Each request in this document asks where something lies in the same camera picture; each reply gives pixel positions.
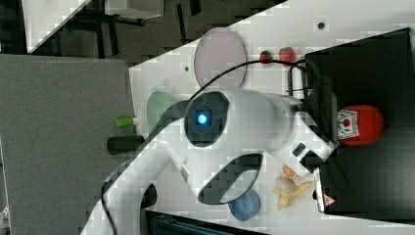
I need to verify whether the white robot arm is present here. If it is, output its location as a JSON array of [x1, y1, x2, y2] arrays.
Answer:
[[79, 88, 336, 235]]

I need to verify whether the black cylinder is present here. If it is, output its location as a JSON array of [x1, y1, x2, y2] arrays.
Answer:
[[141, 184, 158, 210], [107, 135, 145, 156]]

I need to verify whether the light red toy strawberry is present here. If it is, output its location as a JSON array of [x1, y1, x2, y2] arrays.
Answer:
[[279, 47, 296, 67]]

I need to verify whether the white side table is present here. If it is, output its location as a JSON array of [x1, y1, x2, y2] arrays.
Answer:
[[21, 0, 91, 53]]

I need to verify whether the toy peeled banana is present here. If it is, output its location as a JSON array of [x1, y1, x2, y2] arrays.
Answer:
[[272, 176, 312, 211]]

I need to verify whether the black cylinder upper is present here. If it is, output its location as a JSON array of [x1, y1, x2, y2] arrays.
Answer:
[[107, 135, 145, 156]]

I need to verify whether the lavender round plate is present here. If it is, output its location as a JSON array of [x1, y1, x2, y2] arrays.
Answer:
[[192, 27, 248, 98]]

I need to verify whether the red plush ketchup bottle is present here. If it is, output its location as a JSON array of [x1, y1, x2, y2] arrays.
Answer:
[[337, 105, 384, 146]]

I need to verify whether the blue bowl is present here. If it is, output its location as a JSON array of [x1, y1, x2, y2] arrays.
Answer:
[[228, 189, 261, 221]]

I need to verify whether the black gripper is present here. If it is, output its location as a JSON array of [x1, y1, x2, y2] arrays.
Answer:
[[305, 75, 338, 144]]

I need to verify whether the dark red toy strawberry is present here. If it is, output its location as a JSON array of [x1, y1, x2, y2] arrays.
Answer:
[[259, 50, 273, 64]]

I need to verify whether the toy orange half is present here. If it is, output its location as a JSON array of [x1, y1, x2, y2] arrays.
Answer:
[[283, 164, 298, 179]]

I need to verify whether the black toaster oven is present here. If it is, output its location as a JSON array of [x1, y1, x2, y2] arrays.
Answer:
[[303, 28, 415, 223]]

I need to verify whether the green marker pen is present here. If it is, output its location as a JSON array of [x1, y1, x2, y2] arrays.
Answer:
[[115, 117, 139, 128]]

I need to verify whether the green perforated colander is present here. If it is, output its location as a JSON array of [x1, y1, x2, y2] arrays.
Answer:
[[147, 91, 178, 132]]

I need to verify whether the black cylinder lower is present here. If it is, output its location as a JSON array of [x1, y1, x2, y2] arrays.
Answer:
[[141, 184, 158, 210]]

